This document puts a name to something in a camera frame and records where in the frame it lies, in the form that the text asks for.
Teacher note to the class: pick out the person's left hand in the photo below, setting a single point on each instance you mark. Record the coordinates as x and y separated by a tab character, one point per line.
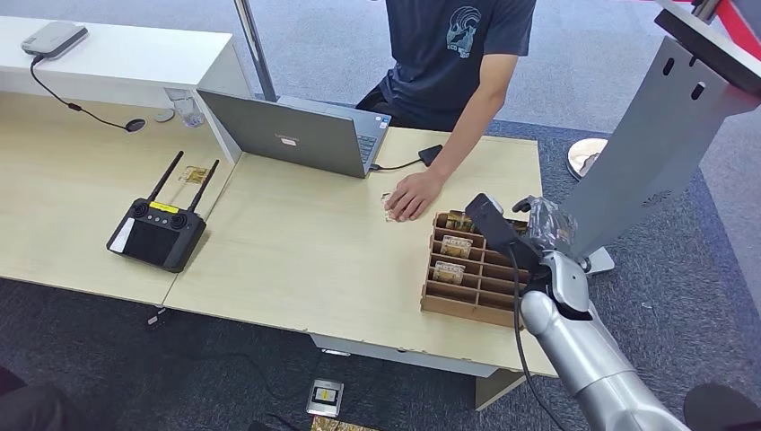
413	196

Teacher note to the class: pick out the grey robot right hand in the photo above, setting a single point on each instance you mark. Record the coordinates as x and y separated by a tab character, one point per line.
553	229

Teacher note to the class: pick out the clear-sleeved card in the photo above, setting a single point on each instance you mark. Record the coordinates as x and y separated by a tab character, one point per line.
386	199

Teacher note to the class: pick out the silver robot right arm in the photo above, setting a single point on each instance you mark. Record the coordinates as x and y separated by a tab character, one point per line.
594	363

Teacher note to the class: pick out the person's left forearm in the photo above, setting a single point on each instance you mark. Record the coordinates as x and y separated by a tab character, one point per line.
472	119

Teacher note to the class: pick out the gold patterned hotel card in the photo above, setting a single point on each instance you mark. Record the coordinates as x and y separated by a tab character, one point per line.
449	273
456	247
461	222

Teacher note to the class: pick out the brown cardboard card organizer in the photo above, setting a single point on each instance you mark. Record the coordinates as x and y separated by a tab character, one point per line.
469	300

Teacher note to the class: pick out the person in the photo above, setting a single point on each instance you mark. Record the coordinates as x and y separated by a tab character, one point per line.
443	65

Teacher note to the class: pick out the gold card on desk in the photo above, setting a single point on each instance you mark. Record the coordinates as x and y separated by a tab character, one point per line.
193	174

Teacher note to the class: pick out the round silver stanchion base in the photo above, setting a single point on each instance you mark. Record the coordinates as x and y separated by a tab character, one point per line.
579	157

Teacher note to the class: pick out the grey kiosk stand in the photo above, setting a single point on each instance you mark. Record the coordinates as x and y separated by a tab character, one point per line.
654	149

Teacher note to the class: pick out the grey laptop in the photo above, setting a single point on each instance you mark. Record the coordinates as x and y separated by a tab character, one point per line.
285	134

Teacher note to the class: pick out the metal pole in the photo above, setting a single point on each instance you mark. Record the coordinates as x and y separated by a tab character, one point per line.
257	47

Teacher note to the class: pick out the silver floor socket box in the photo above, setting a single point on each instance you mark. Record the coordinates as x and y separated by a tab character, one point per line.
324	397

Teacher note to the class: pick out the gold patterned sheet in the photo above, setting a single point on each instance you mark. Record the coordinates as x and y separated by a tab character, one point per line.
339	425

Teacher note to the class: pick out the clear plastic cup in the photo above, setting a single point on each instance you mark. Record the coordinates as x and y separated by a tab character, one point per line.
185	108

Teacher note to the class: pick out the dark round object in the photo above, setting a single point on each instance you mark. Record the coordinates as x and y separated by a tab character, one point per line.
722	410

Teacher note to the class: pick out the black remote controller with antennas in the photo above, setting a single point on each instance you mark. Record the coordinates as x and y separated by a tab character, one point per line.
156	235

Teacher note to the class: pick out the round grey grommet cover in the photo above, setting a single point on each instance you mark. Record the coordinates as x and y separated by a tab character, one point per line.
164	115

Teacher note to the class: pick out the red barrier belt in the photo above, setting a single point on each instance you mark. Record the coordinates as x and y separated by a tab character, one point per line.
737	27

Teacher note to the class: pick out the white counter shelf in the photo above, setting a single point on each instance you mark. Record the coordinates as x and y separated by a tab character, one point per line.
119	59

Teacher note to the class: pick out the grey flat device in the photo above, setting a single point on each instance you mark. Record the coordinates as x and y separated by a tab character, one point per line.
55	39

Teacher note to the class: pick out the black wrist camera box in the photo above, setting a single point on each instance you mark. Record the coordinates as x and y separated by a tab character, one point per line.
499	232

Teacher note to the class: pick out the white desk frame with leg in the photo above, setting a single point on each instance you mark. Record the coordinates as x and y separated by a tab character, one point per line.
404	357

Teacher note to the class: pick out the small floor bracket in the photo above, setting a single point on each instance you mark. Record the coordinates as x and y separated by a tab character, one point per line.
156	317

